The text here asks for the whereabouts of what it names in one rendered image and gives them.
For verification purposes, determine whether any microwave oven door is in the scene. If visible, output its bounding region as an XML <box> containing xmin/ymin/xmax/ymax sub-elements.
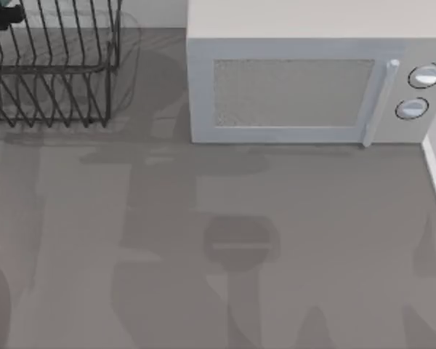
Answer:
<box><xmin>187</xmin><ymin>38</ymin><xmax>408</xmax><ymax>145</ymax></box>

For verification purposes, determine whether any pale microwave oven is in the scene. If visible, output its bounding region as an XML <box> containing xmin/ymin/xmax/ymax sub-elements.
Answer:
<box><xmin>185</xmin><ymin>0</ymin><xmax>436</xmax><ymax>148</ymax></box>

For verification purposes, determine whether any small white microwave knob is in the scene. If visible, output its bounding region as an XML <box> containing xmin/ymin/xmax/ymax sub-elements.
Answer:
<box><xmin>395</xmin><ymin>97</ymin><xmax>430</xmax><ymax>121</ymax></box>

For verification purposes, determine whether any large white microwave knob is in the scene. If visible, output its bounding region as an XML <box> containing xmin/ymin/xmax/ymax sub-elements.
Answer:
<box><xmin>407</xmin><ymin>62</ymin><xmax>436</xmax><ymax>89</ymax></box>

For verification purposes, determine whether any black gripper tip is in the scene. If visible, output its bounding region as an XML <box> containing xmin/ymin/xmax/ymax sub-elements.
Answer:
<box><xmin>0</xmin><ymin>4</ymin><xmax>25</xmax><ymax>31</ymax></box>

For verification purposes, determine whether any pale microwave door handle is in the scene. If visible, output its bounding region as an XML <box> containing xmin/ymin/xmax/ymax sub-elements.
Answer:
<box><xmin>361</xmin><ymin>59</ymin><xmax>400</xmax><ymax>148</ymax></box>

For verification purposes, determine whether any black wire dish rack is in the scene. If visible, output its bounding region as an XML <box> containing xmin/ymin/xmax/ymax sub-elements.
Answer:
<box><xmin>0</xmin><ymin>0</ymin><xmax>124</xmax><ymax>129</ymax></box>

